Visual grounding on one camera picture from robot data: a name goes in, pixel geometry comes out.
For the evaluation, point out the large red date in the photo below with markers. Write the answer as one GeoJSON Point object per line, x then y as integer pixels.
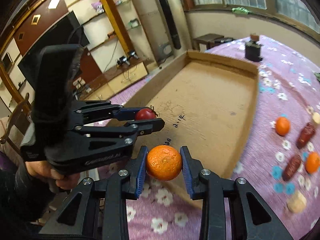
{"type": "Point", "coordinates": [305, 135]}

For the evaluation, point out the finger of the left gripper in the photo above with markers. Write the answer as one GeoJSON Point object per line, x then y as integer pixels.
{"type": "Point", "coordinates": [130, 128]}
{"type": "Point", "coordinates": [86, 112]}

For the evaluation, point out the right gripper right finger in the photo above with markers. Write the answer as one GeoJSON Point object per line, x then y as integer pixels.
{"type": "Point", "coordinates": [250, 216]}

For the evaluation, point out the red cherry tomato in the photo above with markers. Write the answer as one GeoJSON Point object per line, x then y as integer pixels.
{"type": "Point", "coordinates": [145, 114]}

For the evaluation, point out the green cloth on sill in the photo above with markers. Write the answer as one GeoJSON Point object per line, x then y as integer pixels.
{"type": "Point", "coordinates": [240, 11]}

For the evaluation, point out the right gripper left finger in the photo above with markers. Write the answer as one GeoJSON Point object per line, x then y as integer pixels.
{"type": "Point", "coordinates": [97, 209]}

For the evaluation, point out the person's left hand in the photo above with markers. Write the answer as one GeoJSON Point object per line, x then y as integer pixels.
{"type": "Point", "coordinates": [43, 170]}

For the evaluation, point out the large textured orange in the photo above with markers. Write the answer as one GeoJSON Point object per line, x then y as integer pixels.
{"type": "Point", "coordinates": [163, 163]}

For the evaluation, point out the small smooth orange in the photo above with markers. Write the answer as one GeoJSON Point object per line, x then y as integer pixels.
{"type": "Point", "coordinates": [282, 126]}

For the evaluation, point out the pink plush toy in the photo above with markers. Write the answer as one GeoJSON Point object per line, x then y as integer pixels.
{"type": "Point", "coordinates": [98, 7]}

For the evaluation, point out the purple floral tablecloth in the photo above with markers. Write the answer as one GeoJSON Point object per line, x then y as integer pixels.
{"type": "Point", "coordinates": [287, 87]}

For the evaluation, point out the tall standing air conditioner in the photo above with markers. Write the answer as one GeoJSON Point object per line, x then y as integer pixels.
{"type": "Point", "coordinates": [175, 23]}

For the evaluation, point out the wooden chair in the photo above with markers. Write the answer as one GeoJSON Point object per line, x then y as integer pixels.
{"type": "Point", "coordinates": [14, 120]}

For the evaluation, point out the black grinder jar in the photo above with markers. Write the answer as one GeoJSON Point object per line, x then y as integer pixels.
{"type": "Point", "coordinates": [253, 49]}

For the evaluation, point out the beige cylinder cake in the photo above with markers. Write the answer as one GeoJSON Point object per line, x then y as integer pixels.
{"type": "Point", "coordinates": [315, 119]}
{"type": "Point", "coordinates": [297, 202]}

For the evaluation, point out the black television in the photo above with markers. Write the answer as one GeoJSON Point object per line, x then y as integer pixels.
{"type": "Point", "coordinates": [65, 31]}

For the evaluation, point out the dark wooden side table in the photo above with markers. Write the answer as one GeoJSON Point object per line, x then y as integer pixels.
{"type": "Point", "coordinates": [210, 41]}

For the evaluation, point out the shallow cardboard box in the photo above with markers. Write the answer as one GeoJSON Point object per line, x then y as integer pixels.
{"type": "Point", "coordinates": [208, 104]}

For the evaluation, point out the wooden tv cabinet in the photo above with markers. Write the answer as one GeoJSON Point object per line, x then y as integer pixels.
{"type": "Point", "coordinates": [92, 84]}

